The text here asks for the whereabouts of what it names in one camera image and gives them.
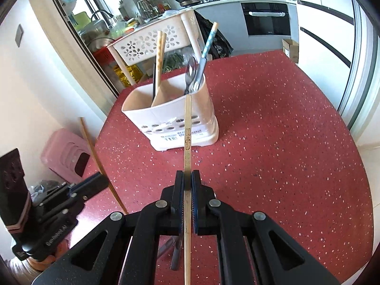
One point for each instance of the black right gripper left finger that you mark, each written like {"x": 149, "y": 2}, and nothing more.
{"x": 122, "y": 249}

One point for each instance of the engraved wooden chopstick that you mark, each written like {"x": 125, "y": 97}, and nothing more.
{"x": 187, "y": 191}

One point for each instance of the cardboard box on floor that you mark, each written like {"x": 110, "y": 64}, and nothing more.
{"x": 291, "y": 49}

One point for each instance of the plain bamboo chopstick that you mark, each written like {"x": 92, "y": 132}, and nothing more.
{"x": 86, "y": 135}

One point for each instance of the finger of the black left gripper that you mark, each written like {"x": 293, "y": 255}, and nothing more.
{"x": 90, "y": 187}

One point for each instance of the yellow dotted chopstick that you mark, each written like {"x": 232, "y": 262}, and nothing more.
{"x": 159, "y": 68}

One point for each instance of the blue patterned chopstick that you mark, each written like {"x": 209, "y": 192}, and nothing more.
{"x": 201, "y": 66}

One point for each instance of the pink flower-cutout storage cart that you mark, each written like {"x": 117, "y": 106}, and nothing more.
{"x": 181, "y": 29}

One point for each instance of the white double-door refrigerator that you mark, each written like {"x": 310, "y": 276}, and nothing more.
{"x": 326, "y": 44}

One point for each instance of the black wok on stove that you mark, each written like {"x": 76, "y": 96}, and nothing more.
{"x": 185, "y": 3}

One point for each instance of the pink plastic stool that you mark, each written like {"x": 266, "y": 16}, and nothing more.
{"x": 67, "y": 155}

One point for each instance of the black built-in oven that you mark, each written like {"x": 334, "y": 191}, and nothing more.
{"x": 266, "y": 18}

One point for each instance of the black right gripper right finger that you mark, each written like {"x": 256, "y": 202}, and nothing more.
{"x": 252, "y": 248}

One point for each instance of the dark translucent plastic spoon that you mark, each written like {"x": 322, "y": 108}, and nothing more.
{"x": 190, "y": 74}

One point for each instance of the plain wooden chopstick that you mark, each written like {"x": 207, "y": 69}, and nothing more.
{"x": 159, "y": 39}

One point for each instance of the red plastic basket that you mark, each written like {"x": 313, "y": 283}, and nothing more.
{"x": 103, "y": 56}

